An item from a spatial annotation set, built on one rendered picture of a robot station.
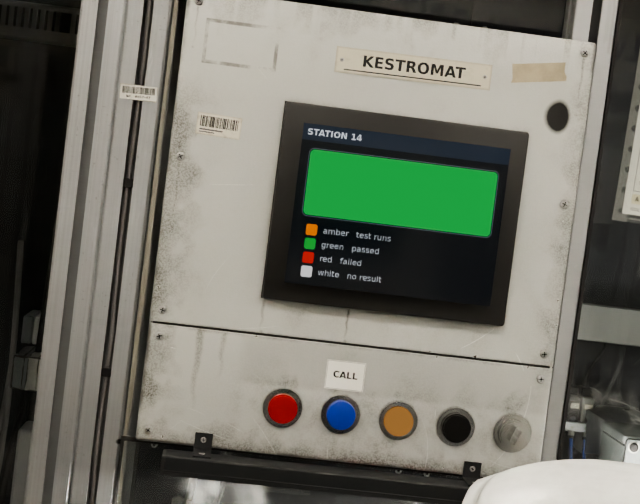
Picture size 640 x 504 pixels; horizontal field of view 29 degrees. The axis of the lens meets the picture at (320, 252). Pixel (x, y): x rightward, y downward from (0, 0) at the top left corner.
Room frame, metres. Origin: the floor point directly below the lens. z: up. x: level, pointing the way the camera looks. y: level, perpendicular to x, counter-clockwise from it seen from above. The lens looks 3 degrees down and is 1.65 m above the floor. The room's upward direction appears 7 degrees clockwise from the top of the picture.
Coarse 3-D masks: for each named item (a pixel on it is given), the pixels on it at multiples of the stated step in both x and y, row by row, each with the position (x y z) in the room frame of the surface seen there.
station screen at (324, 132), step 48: (336, 144) 1.25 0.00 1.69; (384, 144) 1.26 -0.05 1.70; (432, 144) 1.26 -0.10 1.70; (336, 240) 1.25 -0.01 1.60; (384, 240) 1.26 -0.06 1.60; (432, 240) 1.26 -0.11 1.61; (480, 240) 1.26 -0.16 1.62; (384, 288) 1.26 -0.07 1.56; (432, 288) 1.26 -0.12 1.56; (480, 288) 1.27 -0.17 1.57
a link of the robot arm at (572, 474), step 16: (528, 464) 0.83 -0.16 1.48; (544, 464) 0.83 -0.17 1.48; (560, 464) 0.82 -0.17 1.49; (576, 464) 0.82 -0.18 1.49; (592, 464) 0.82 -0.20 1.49; (608, 464) 0.82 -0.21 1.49; (624, 464) 0.82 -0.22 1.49; (480, 480) 0.84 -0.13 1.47; (496, 480) 0.82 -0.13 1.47; (512, 480) 0.81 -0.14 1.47; (528, 480) 0.81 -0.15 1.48; (544, 480) 0.80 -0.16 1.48; (560, 480) 0.80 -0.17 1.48; (576, 480) 0.80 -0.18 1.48; (592, 480) 0.80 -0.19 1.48; (608, 480) 0.80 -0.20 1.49; (624, 480) 0.79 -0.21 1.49; (480, 496) 0.81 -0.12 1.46; (496, 496) 0.81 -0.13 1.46; (512, 496) 0.80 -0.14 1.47; (528, 496) 0.80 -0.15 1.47; (544, 496) 0.79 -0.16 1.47; (560, 496) 0.79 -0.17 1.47; (576, 496) 0.79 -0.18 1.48; (592, 496) 0.78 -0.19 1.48; (608, 496) 0.78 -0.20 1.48; (624, 496) 0.78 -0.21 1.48
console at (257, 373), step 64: (192, 0) 1.26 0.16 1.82; (256, 0) 1.27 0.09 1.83; (192, 64) 1.26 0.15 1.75; (256, 64) 1.27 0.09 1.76; (320, 64) 1.27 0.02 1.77; (384, 64) 1.28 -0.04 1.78; (448, 64) 1.28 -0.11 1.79; (512, 64) 1.29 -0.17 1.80; (576, 64) 1.29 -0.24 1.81; (192, 128) 1.26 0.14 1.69; (256, 128) 1.27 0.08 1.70; (384, 128) 1.27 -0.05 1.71; (448, 128) 1.27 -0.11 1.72; (512, 128) 1.29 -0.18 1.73; (576, 128) 1.29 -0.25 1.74; (192, 192) 1.26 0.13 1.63; (256, 192) 1.27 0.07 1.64; (512, 192) 1.28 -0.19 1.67; (576, 192) 1.30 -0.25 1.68; (192, 256) 1.26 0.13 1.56; (256, 256) 1.27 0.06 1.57; (512, 256) 1.28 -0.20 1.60; (192, 320) 1.27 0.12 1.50; (256, 320) 1.27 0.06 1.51; (320, 320) 1.28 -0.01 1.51; (384, 320) 1.28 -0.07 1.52; (448, 320) 1.29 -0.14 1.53; (512, 320) 1.29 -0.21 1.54; (192, 384) 1.27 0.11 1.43; (256, 384) 1.27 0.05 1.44; (320, 384) 1.28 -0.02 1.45; (384, 384) 1.28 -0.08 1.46; (448, 384) 1.29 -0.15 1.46; (512, 384) 1.29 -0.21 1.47; (256, 448) 1.27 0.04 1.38; (320, 448) 1.28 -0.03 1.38; (384, 448) 1.28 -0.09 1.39; (448, 448) 1.29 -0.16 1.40; (512, 448) 1.28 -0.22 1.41
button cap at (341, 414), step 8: (328, 408) 1.27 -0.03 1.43; (336, 408) 1.27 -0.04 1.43; (344, 408) 1.27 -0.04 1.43; (352, 408) 1.27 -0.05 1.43; (328, 416) 1.27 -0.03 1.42; (336, 416) 1.27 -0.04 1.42; (344, 416) 1.27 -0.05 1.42; (352, 416) 1.27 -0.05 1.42; (336, 424) 1.27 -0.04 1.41; (344, 424) 1.27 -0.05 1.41; (352, 424) 1.27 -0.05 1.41
